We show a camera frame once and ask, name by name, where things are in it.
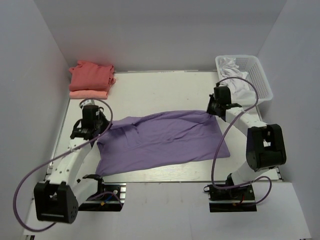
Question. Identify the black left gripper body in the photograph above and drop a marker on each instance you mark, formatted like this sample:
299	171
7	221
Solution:
100	123

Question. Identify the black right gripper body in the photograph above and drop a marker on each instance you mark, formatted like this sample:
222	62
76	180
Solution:
211	108

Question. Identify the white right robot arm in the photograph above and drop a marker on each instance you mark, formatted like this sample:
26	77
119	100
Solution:
265	147

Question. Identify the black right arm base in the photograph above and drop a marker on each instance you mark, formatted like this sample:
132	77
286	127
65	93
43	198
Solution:
234	200

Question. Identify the folded red t-shirt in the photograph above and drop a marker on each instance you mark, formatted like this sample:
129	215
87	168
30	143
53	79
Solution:
90	76

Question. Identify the purple t-shirt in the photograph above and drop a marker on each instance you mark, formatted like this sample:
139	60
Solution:
160	139

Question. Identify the white crumpled t-shirt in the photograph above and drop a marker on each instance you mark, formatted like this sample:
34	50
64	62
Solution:
239	89

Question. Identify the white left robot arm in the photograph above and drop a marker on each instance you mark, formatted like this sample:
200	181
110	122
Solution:
58	198

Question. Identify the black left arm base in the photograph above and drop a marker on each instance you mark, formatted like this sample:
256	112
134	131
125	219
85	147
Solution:
109	198

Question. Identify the white plastic basket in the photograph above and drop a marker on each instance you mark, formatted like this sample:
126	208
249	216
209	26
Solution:
256	78

